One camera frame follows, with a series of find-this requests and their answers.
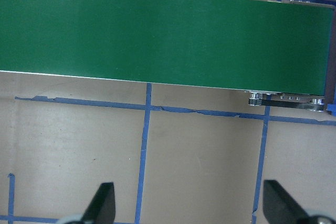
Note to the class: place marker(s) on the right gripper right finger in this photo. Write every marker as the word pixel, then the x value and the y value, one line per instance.
pixel 279 206

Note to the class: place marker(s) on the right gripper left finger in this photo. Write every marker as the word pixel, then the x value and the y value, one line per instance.
pixel 102 206

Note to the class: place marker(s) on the blue destination bin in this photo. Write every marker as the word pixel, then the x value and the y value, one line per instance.
pixel 331 107

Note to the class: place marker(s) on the green conveyor belt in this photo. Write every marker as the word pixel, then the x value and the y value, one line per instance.
pixel 277 51

